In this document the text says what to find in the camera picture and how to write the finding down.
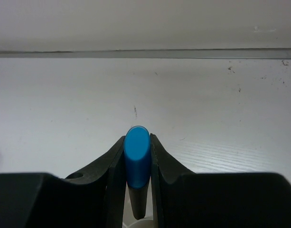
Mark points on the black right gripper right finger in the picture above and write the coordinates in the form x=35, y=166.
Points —
x=184, y=199

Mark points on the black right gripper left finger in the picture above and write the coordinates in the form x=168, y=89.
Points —
x=92, y=197

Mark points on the blue black thick highlighter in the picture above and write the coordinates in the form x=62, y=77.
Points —
x=137, y=157

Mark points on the white round compartment container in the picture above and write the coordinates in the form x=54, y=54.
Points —
x=142, y=223

